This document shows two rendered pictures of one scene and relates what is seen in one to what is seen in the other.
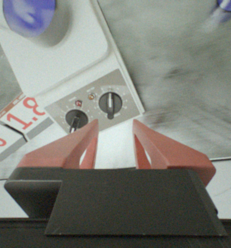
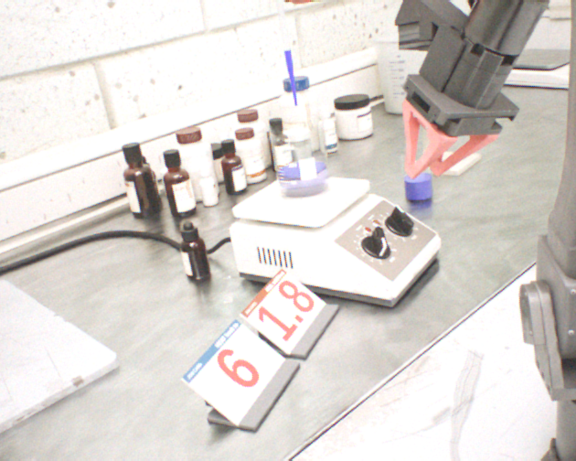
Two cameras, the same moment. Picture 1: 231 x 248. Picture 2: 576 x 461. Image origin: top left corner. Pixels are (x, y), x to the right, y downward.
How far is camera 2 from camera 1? 0.70 m
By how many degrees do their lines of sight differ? 80
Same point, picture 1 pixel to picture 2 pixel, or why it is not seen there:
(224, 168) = not seen: hidden behind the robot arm
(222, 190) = not seen: outside the picture
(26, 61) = (299, 208)
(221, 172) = not seen: outside the picture
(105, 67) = (372, 201)
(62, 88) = (344, 221)
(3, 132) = (253, 348)
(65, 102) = (354, 231)
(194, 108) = (482, 233)
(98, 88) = (378, 215)
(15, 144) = (276, 378)
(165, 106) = (453, 243)
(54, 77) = (337, 202)
